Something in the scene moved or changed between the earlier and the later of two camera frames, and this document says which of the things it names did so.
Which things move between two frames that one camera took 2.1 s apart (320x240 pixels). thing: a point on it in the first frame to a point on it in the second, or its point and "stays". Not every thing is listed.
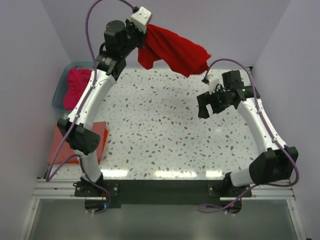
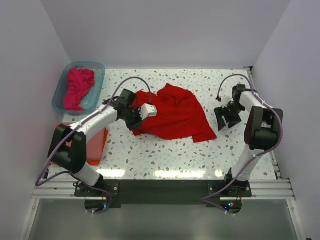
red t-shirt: [183, 55] to [179, 115]
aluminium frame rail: [45, 190] stays
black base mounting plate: [142, 193] stays
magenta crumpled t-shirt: [77, 78] stays
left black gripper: [139, 36] to [135, 122]
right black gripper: [212, 104] to [229, 113]
